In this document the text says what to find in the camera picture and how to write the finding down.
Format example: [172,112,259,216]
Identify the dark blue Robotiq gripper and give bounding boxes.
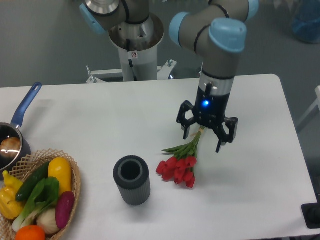
[176,87,239,153]

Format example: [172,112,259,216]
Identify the red tulip bouquet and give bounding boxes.
[155,126,205,189]

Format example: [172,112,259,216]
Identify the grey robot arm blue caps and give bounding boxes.
[79,0,259,146]

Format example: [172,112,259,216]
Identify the dark grey ribbed vase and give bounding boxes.
[113,155,151,206]

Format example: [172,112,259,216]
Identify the black device at table edge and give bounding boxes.
[301,203,320,229]

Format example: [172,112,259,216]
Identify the blue transparent bin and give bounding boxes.
[291,0,320,44]

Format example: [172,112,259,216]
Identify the yellow squash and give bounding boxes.
[48,157,72,196]

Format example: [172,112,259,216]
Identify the purple eggplant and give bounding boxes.
[55,191,75,229]

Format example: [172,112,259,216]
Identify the green bok choy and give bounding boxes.
[12,177,60,232]

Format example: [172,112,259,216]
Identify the green cucumber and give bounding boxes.
[15,161,51,202]

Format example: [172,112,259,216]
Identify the woven wicker basket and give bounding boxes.
[8,149,81,240]

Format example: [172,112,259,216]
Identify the brown bread roll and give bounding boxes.
[0,137,21,160]

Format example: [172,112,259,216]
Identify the orange fruit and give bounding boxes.
[15,225,46,240]

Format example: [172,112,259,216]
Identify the yellow bell pepper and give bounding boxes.
[0,170,25,220]

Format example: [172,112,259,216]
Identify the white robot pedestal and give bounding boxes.
[86,13,177,84]

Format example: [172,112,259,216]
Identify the white metal frame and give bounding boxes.
[296,85,320,134]

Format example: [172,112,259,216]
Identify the blue handled saucepan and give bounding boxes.
[0,82,42,173]

